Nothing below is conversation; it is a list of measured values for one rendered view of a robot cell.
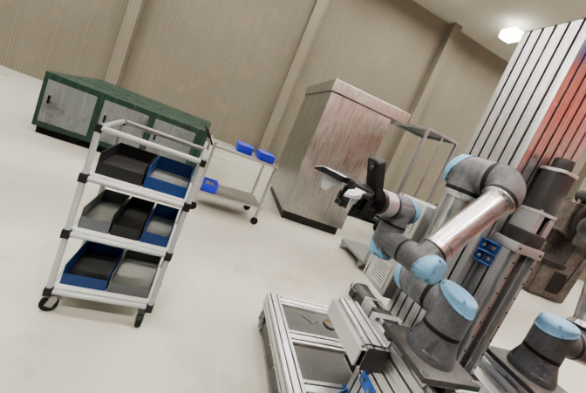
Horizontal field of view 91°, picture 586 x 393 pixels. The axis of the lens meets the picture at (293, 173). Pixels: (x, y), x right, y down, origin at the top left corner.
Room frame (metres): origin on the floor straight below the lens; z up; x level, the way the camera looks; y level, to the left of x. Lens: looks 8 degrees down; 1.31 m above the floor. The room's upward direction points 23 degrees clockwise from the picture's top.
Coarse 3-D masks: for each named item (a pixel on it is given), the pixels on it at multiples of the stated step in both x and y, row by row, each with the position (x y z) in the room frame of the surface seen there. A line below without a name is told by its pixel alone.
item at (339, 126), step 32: (320, 96) 4.83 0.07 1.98; (352, 96) 4.36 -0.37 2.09; (320, 128) 4.33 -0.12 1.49; (352, 128) 4.45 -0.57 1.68; (384, 128) 4.57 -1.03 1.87; (288, 160) 5.20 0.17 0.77; (320, 160) 4.38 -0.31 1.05; (352, 160) 4.51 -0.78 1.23; (288, 192) 4.39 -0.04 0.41; (320, 192) 4.43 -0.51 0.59; (320, 224) 4.54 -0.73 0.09
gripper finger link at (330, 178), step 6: (318, 168) 0.77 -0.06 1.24; (324, 168) 0.77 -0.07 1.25; (324, 174) 0.78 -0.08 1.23; (330, 174) 0.77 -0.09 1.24; (336, 174) 0.77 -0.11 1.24; (342, 174) 0.78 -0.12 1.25; (324, 180) 0.78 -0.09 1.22; (330, 180) 0.78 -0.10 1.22; (336, 180) 0.78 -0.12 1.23; (342, 180) 0.77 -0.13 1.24; (324, 186) 0.78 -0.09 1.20; (336, 186) 0.78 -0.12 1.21; (342, 186) 0.78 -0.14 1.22
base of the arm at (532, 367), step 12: (516, 348) 1.06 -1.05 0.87; (528, 348) 1.02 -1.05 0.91; (516, 360) 1.02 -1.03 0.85; (528, 360) 1.00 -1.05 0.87; (540, 360) 0.98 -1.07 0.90; (528, 372) 0.98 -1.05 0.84; (540, 372) 0.97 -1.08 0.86; (552, 372) 0.97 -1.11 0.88; (540, 384) 0.96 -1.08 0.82; (552, 384) 0.96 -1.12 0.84
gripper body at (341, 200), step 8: (352, 184) 0.75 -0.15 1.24; (360, 184) 0.76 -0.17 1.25; (344, 192) 0.77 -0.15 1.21; (384, 192) 0.79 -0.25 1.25; (336, 200) 0.78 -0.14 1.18; (344, 200) 0.76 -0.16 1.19; (360, 200) 0.74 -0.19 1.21; (368, 200) 0.74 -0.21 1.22; (376, 200) 0.78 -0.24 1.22; (384, 200) 0.78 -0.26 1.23; (352, 208) 0.73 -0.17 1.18; (360, 208) 0.75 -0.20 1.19; (368, 208) 0.78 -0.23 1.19; (376, 208) 0.79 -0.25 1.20; (384, 208) 0.78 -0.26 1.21; (352, 216) 0.74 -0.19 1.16; (360, 216) 0.75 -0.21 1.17; (368, 216) 0.79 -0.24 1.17
